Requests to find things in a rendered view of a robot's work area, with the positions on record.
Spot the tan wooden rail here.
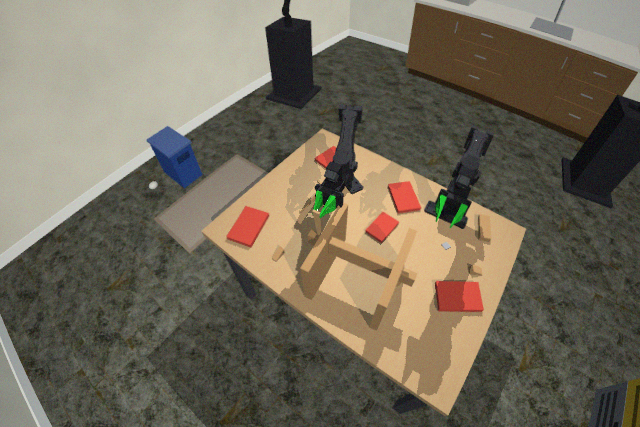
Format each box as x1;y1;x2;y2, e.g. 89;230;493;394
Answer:
308;230;417;287

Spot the tan wooden board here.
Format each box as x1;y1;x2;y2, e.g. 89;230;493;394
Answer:
300;203;348;300
369;228;417;331

